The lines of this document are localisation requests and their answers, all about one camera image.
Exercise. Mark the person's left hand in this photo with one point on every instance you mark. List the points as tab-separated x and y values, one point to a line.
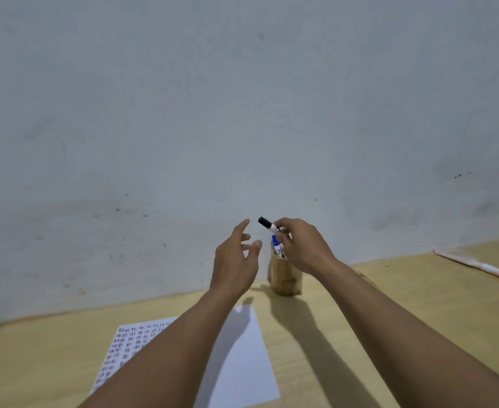
231	263

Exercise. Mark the person's right hand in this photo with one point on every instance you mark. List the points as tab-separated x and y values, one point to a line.
304	248

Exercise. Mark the person's right fingers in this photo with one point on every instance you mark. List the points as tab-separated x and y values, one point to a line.
284	235

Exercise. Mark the person's left thumb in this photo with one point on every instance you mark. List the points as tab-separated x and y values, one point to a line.
254	252

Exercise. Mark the black-capped white marker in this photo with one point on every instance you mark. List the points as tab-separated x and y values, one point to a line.
267	224

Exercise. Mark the person's right forearm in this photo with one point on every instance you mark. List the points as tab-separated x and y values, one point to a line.
415	335

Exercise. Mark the person's left forearm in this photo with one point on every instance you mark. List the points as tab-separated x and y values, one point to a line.
168	356

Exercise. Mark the blue-capped white marker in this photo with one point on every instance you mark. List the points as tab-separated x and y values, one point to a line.
277	245

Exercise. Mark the bamboo pen holder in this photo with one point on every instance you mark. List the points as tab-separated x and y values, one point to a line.
284	276

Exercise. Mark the white printed paper sheet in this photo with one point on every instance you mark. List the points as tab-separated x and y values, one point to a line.
232	361

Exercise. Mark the pink white hand fan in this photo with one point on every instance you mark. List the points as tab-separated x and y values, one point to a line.
479	265

